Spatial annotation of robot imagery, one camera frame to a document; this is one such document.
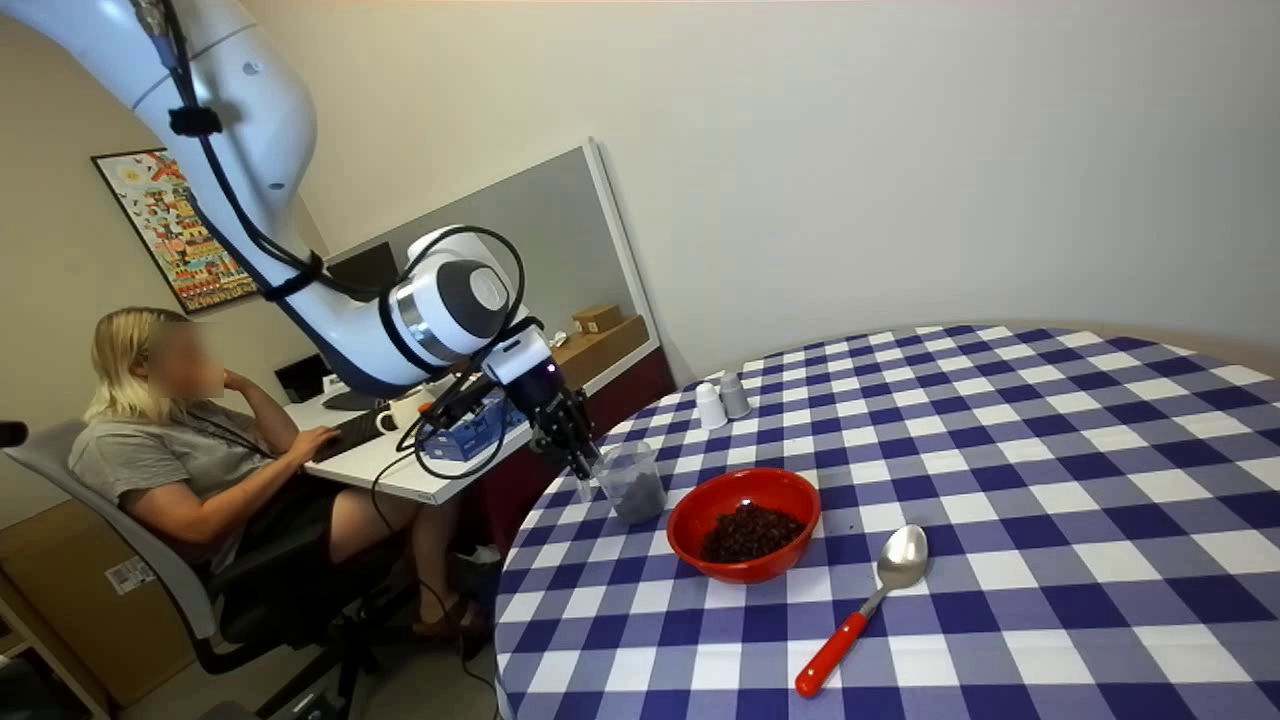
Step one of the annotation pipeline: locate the white shaker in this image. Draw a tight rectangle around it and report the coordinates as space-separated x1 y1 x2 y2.
690 374 730 430

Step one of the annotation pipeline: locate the colourful framed poster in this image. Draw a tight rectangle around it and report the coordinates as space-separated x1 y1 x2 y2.
88 142 262 317

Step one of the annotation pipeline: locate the cardboard box white label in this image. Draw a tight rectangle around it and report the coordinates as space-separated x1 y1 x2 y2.
0 496 203 710

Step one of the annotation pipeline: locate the grey desk partition panel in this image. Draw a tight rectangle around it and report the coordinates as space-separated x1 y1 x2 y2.
323 134 665 391

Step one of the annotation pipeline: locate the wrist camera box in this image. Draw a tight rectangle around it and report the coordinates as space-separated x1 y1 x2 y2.
475 325 557 391

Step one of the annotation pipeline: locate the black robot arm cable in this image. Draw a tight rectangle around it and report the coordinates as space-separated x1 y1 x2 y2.
131 0 534 486

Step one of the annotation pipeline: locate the blue white checked tablecloth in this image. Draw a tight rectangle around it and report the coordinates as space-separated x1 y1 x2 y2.
490 319 1280 720

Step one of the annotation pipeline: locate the seated woman grey shirt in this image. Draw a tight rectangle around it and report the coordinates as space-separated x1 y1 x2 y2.
62 304 484 643

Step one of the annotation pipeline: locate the metal spoon orange handle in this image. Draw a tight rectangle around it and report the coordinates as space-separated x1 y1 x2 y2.
791 520 934 699

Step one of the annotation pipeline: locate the black keyboard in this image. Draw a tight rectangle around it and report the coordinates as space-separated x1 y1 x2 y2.
313 408 392 463

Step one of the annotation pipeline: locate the red plastic bowl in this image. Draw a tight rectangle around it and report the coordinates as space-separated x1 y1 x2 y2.
665 463 824 588

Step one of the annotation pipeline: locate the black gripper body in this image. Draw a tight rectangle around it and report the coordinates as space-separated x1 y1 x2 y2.
510 355 599 463

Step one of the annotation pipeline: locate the dark coffee beans heap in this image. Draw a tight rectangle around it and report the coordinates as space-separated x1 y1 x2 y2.
700 500 808 563

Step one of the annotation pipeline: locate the grey translucent shaker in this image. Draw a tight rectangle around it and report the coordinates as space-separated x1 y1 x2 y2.
720 370 755 422

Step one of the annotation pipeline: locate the grey office chair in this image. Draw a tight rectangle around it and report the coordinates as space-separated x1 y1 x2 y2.
0 415 392 720

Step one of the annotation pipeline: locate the blue box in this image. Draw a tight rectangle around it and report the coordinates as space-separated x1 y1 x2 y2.
425 391 531 472

